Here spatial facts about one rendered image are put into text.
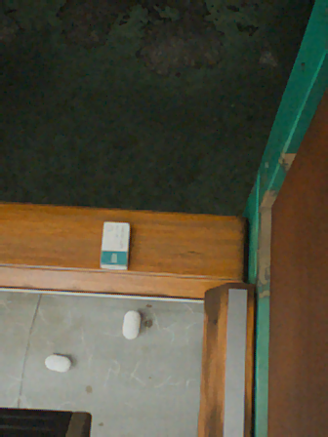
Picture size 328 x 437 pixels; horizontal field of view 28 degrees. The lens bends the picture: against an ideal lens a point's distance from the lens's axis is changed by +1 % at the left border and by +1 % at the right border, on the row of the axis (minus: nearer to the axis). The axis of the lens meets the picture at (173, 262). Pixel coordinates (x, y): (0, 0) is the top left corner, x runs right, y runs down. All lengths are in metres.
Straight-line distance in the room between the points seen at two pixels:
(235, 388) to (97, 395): 0.21
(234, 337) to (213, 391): 0.07
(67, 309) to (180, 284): 0.16
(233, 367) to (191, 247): 0.20
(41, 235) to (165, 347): 0.23
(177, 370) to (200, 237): 0.18
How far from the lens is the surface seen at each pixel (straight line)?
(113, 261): 0.87
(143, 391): 0.88
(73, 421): 0.55
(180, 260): 0.89
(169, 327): 0.89
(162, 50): 1.94
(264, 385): 0.75
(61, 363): 0.87
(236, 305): 0.78
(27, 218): 0.92
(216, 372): 0.78
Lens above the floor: 1.62
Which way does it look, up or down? 74 degrees down
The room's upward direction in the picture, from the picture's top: 3 degrees clockwise
